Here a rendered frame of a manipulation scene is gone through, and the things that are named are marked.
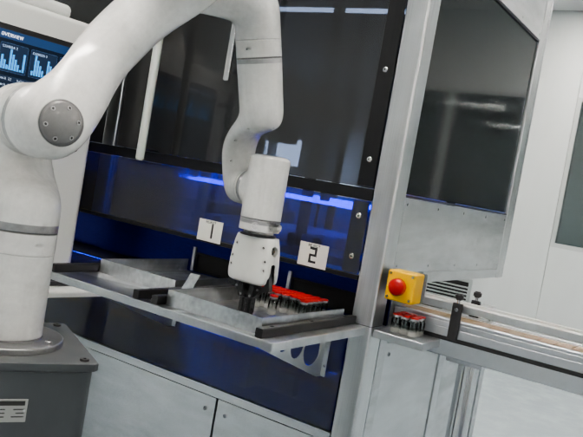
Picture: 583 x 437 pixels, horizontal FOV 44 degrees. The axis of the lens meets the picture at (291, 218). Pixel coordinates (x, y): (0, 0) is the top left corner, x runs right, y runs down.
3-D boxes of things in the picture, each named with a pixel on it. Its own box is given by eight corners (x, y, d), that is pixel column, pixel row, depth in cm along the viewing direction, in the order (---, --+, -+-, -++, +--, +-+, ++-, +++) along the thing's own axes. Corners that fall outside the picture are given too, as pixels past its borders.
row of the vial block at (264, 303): (252, 302, 181) (255, 283, 181) (312, 320, 171) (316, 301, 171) (246, 303, 179) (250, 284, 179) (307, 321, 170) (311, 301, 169)
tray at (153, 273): (186, 270, 217) (187, 258, 217) (255, 290, 203) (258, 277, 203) (99, 271, 189) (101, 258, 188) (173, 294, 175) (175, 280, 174)
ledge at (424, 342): (396, 332, 186) (397, 324, 186) (443, 345, 179) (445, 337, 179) (372, 336, 175) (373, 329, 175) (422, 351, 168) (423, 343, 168)
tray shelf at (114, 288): (172, 272, 220) (173, 266, 220) (378, 331, 182) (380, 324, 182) (41, 276, 180) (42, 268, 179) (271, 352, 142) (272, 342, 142)
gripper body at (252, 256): (289, 233, 151) (280, 287, 152) (250, 225, 156) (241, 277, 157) (268, 232, 145) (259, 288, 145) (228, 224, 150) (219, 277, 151)
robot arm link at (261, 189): (230, 213, 152) (256, 219, 144) (240, 150, 151) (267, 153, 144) (261, 217, 157) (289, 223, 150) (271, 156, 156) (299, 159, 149)
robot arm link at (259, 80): (208, 60, 150) (217, 204, 157) (254, 58, 138) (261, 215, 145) (244, 58, 156) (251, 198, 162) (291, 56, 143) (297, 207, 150)
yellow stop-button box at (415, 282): (396, 296, 179) (401, 268, 179) (422, 303, 175) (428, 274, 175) (383, 298, 173) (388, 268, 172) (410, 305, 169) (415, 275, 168)
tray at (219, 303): (256, 298, 189) (258, 284, 189) (342, 322, 175) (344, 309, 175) (166, 304, 161) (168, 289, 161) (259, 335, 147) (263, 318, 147)
